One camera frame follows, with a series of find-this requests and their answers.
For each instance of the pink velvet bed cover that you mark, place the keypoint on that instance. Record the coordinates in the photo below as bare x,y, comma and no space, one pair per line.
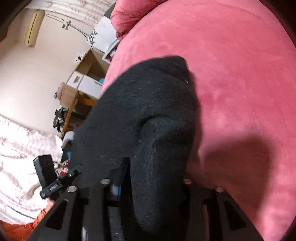
243,62

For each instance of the white grey bedside shelf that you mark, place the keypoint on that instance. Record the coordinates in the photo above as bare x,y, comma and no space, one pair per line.
103,39

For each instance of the white patterned curtain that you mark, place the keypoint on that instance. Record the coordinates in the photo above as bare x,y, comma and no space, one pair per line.
32,81

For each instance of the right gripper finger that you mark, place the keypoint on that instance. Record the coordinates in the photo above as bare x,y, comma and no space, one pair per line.
119,179

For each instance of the wooden desk with drawers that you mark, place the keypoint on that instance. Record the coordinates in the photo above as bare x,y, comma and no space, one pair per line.
83,89

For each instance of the black fabric garment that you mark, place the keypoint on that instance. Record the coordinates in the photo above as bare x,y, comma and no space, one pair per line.
148,115

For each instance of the wall air conditioner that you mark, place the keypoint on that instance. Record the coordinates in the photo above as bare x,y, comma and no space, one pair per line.
33,28

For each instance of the large pink pillow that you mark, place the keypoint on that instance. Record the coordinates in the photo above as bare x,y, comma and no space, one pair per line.
127,13

